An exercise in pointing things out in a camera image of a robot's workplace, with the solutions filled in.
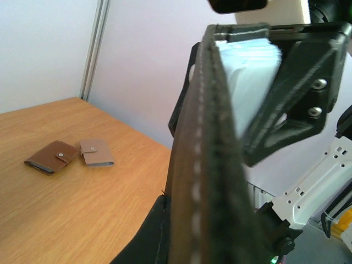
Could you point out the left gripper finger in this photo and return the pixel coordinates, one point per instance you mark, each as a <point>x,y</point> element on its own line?
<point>150,245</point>

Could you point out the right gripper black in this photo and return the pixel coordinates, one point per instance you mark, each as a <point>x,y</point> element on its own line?
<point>305,88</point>

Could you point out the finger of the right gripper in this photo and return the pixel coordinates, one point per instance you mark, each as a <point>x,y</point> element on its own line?
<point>182,90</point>

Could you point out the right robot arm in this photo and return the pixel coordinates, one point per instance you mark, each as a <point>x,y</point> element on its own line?
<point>284,217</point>

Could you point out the beige card holder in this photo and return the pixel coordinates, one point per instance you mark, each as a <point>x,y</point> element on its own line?
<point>96,153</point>

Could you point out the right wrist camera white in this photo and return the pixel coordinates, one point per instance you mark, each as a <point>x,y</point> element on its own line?
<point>274,12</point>

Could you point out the left corner aluminium post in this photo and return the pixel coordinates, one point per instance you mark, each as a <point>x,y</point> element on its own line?
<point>96,38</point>

